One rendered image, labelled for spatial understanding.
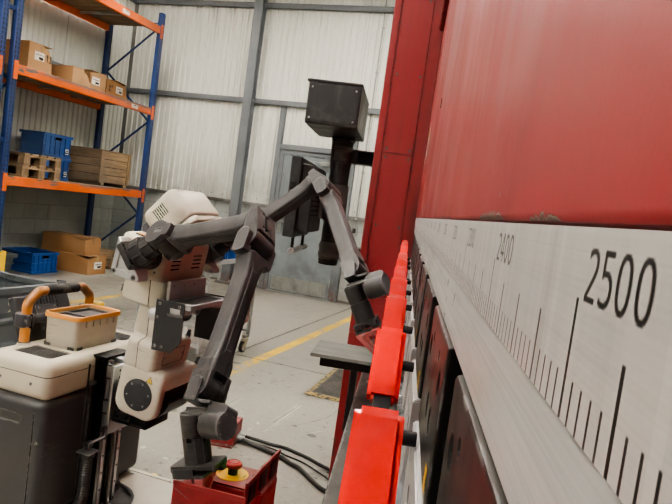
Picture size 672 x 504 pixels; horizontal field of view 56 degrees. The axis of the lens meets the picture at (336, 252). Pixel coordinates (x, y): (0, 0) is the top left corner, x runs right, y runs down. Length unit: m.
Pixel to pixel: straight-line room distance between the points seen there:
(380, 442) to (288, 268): 9.33
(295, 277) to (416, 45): 7.15
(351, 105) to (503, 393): 2.67
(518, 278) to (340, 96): 2.67
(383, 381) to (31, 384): 1.80
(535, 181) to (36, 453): 2.11
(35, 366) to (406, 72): 1.74
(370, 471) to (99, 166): 9.32
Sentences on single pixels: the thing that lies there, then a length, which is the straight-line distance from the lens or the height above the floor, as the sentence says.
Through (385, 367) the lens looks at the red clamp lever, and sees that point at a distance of 0.45.
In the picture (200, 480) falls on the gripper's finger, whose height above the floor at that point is 0.81.
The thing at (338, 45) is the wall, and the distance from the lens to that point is 9.75.
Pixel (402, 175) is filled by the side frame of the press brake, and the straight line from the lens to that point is 2.61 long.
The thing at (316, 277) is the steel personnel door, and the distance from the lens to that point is 9.43.
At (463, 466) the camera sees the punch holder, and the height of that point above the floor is 1.33.
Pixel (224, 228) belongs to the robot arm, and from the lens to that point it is 1.65.
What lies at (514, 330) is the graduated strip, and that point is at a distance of 0.16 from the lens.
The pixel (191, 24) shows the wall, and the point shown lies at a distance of 10.89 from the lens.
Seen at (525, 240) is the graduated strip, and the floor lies 1.40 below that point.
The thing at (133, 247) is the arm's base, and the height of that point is 1.21.
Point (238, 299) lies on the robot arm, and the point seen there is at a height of 1.16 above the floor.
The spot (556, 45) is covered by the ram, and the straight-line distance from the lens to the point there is 0.17.
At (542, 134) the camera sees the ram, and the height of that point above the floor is 1.42.
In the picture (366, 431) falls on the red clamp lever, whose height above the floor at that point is 1.31.
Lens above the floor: 1.40
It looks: 4 degrees down
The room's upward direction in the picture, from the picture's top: 8 degrees clockwise
